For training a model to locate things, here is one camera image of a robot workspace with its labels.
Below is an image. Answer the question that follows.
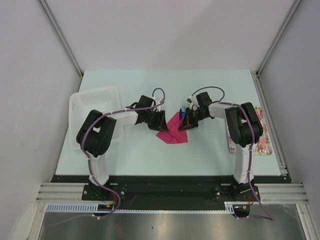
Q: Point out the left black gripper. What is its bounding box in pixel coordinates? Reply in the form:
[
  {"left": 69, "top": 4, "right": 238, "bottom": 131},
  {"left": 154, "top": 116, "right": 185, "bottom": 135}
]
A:
[{"left": 143, "top": 109, "right": 168, "bottom": 132}]

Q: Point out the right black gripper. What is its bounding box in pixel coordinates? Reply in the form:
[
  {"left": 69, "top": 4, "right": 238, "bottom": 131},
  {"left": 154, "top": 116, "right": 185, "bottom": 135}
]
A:
[{"left": 179, "top": 107, "right": 208, "bottom": 132}]

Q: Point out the pink paper napkin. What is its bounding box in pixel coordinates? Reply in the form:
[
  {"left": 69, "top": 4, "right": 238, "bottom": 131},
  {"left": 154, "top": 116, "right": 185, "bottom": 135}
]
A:
[{"left": 156, "top": 112, "right": 188, "bottom": 144}]

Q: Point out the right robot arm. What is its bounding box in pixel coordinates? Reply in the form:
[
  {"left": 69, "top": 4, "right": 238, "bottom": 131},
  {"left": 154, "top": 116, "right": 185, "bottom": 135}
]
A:
[{"left": 178, "top": 92, "right": 264, "bottom": 201}]

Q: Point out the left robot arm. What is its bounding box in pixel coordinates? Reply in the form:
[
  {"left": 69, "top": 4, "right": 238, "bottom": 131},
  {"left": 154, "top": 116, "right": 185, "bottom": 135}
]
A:
[{"left": 76, "top": 95, "right": 169, "bottom": 200}]

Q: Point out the white plastic basket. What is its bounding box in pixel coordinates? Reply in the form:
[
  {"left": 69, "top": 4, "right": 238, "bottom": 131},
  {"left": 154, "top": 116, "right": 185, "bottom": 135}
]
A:
[{"left": 68, "top": 86, "right": 121, "bottom": 150}]

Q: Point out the floral cloth mat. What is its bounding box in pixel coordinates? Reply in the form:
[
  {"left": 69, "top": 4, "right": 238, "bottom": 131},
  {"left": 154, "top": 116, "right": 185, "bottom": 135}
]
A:
[{"left": 226, "top": 106, "right": 273, "bottom": 156}]

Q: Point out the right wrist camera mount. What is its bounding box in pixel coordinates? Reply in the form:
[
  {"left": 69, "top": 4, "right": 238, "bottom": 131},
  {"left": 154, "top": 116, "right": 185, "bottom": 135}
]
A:
[{"left": 187, "top": 95, "right": 199, "bottom": 111}]

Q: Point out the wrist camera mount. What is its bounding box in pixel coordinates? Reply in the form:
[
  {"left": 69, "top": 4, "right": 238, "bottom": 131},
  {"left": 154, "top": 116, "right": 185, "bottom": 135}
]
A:
[
  {"left": 152, "top": 97, "right": 165, "bottom": 108},
  {"left": 187, "top": 95, "right": 199, "bottom": 111}
]

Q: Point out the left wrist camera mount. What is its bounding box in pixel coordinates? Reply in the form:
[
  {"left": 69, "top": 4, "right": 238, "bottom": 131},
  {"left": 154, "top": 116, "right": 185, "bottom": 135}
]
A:
[{"left": 152, "top": 97, "right": 165, "bottom": 108}]

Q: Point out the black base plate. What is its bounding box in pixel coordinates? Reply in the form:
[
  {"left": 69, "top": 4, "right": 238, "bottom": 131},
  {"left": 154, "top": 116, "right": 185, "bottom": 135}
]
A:
[{"left": 51, "top": 174, "right": 292, "bottom": 211}]

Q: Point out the white slotted cable duct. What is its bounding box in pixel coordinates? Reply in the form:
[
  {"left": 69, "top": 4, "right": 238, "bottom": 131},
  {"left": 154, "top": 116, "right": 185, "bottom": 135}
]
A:
[{"left": 46, "top": 202, "right": 235, "bottom": 214}]

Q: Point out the aluminium frame rail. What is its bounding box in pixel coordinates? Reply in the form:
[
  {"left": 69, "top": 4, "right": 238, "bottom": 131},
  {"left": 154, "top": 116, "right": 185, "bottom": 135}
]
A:
[{"left": 36, "top": 182, "right": 85, "bottom": 203}]

